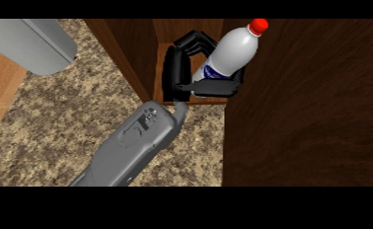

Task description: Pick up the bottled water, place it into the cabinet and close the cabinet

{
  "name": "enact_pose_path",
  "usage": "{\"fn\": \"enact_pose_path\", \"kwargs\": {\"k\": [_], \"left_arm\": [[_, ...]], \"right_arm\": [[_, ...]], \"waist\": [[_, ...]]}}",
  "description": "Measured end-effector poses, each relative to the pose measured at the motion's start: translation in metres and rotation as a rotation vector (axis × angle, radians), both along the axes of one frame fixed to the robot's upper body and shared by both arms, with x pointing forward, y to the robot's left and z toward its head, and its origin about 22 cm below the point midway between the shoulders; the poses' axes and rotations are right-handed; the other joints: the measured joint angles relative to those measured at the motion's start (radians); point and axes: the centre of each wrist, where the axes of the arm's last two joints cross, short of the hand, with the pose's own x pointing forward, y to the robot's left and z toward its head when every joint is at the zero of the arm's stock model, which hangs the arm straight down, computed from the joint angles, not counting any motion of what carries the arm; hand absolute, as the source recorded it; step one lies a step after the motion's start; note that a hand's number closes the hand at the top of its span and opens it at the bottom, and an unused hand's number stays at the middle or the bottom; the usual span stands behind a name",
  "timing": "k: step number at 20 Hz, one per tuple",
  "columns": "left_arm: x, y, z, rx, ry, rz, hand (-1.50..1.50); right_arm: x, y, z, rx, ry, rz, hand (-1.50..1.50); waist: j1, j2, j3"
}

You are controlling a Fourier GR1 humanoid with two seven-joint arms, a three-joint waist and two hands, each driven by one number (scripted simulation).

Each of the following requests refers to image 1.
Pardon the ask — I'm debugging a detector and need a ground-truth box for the white bottle with red cap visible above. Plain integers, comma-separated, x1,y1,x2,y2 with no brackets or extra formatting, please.
189,18,272,85

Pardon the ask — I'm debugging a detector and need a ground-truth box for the grey rounded appliance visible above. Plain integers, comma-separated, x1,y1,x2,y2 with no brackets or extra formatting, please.
0,19,80,77

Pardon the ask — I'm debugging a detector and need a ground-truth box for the dark brown cabinet door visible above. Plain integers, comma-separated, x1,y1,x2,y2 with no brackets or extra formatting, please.
220,19,373,188

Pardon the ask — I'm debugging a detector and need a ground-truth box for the brown wooden cabinet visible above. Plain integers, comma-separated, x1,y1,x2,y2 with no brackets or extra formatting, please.
83,19,230,107

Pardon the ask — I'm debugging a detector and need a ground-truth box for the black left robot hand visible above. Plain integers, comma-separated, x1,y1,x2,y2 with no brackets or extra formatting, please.
161,30,247,105

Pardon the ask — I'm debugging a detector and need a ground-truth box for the pale wooden panel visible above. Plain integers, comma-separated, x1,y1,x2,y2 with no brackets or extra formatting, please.
0,53,30,120

